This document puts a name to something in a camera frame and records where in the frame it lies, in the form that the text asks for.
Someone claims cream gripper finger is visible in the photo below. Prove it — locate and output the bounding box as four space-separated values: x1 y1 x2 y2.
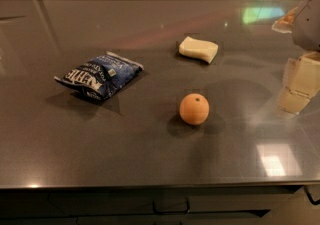
278 51 320 114
271 8 297 34

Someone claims orange fruit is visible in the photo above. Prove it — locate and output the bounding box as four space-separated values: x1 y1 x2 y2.
179 93 210 125

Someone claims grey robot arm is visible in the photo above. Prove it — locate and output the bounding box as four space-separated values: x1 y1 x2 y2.
272 0 320 116

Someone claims yellow sponge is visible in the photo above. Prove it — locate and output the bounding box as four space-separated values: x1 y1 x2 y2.
179 37 219 64

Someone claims blue chip bag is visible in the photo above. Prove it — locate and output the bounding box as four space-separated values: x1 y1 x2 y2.
54 51 144 101

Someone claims black drawer handle right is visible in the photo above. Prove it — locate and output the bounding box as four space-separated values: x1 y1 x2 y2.
303 186 320 206

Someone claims black drawer handle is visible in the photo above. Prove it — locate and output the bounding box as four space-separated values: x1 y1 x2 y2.
303 186 320 206
152 198 190 215

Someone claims black drawer handle centre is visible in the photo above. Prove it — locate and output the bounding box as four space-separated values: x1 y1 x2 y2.
152 198 190 215

